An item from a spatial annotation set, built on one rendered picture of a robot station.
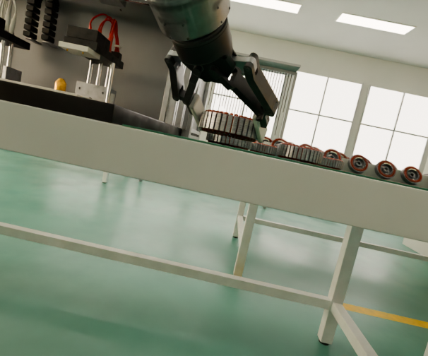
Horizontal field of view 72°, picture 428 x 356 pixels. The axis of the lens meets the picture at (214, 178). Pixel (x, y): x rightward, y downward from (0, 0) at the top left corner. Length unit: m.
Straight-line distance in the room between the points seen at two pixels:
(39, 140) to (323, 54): 7.32
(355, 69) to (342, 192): 7.37
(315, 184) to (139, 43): 0.68
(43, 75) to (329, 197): 0.83
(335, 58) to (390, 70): 1.23
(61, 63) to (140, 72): 0.22
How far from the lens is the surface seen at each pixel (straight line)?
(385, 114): 7.79
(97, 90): 0.75
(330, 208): 0.32
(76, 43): 0.71
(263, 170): 0.30
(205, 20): 0.36
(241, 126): 0.49
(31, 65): 1.00
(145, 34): 0.89
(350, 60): 7.68
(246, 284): 1.36
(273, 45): 7.37
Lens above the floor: 0.75
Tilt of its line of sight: 7 degrees down
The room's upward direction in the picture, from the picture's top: 12 degrees clockwise
